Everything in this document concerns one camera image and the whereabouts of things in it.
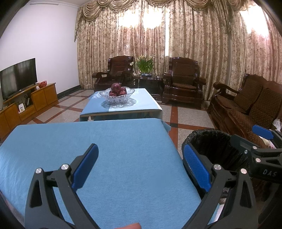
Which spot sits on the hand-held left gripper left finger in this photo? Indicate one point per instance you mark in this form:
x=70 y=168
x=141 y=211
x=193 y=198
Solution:
x=86 y=167

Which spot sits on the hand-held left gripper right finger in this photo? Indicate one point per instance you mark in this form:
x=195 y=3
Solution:
x=197 y=167

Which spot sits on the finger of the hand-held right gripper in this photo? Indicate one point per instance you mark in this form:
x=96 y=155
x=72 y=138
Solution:
x=242 y=142
x=262 y=132

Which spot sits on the black lined trash bin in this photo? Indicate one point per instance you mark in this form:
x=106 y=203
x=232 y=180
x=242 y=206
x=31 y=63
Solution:
x=220 y=145

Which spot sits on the person's left hand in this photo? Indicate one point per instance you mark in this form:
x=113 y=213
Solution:
x=132 y=226

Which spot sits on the brown sofa seat cushion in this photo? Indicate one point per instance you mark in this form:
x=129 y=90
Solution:
x=241 y=117
x=255 y=137
x=225 y=100

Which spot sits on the clear plastic bag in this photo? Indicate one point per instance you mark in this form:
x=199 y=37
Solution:
x=278 y=124

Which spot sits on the brown sofa back cushion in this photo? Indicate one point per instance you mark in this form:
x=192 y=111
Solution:
x=247 y=92
x=265 y=105

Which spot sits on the blue tablecloth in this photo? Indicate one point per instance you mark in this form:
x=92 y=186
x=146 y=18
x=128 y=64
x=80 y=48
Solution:
x=143 y=99
x=121 y=143

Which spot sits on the dark wooden sofa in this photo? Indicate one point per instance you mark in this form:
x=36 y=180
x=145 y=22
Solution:
x=224 y=87

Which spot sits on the low coffee table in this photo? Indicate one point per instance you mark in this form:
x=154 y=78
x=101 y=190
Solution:
x=123 y=112

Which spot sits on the glass fruit bowl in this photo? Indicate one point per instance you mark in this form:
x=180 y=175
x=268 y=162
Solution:
x=116 y=100

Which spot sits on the red apple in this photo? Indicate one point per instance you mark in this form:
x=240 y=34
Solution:
x=122 y=92
x=112 y=93
x=115 y=86

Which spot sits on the wooden TV cabinet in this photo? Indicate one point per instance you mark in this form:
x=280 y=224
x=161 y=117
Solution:
x=44 y=96

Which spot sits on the small white box device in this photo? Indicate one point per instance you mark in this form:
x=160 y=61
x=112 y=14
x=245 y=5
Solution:
x=21 y=107

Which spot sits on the small black device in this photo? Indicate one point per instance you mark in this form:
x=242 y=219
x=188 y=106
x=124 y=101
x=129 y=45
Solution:
x=28 y=101

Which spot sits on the dark wooden cushioned armchair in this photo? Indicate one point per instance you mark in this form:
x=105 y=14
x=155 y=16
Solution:
x=184 y=70

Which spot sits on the red ornament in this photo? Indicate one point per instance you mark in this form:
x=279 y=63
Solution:
x=42 y=84

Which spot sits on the dark wooden side table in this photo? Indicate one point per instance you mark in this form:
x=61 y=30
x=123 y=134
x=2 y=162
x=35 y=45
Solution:
x=149 y=84

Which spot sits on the dark wooden slatted armchair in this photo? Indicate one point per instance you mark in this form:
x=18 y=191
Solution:
x=120 y=66

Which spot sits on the black flat television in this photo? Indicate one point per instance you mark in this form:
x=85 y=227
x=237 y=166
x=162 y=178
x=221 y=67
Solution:
x=18 y=77

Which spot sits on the potted green plant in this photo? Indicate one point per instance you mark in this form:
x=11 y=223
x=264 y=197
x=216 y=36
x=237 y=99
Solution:
x=145 y=65

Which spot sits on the beige floral curtains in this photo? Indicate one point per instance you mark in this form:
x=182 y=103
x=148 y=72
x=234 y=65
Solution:
x=187 y=39

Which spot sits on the scalloped curtain valance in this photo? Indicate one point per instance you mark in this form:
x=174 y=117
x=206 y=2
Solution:
x=99 y=8

